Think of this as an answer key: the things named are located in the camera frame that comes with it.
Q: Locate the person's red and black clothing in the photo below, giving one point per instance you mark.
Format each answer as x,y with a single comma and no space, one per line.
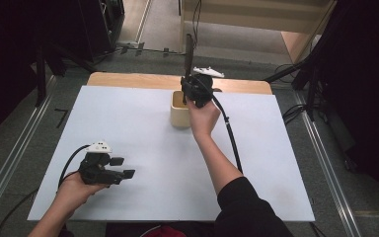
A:
253,214

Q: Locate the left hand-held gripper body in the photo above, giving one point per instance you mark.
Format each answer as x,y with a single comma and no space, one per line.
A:
95,171

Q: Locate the small dark round knob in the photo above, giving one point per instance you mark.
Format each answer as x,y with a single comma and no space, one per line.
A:
217,89

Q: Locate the metal floor rail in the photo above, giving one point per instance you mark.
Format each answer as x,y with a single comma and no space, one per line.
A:
16,148
325,164

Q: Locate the person's right hand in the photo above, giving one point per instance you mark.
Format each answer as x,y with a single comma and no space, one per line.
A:
204,120

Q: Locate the black equipment cabinet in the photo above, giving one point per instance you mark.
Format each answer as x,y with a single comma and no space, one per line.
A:
102,26

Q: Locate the beige square cup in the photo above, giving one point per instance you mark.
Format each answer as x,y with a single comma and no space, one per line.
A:
178,115

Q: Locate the black metal stand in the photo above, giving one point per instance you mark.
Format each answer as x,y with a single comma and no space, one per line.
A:
41,75
311,89

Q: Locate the dark brown comb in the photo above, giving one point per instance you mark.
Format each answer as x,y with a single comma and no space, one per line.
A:
189,56

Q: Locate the person's left hand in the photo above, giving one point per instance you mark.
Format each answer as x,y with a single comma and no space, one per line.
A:
74,192

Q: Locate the white board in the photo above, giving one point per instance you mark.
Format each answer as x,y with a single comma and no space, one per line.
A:
128,125

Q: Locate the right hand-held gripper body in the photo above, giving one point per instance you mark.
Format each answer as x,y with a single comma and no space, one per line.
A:
202,90

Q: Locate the wooden table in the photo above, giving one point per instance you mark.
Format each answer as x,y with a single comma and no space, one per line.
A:
128,80

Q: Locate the light wooden furniture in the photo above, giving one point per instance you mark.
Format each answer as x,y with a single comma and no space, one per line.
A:
260,16

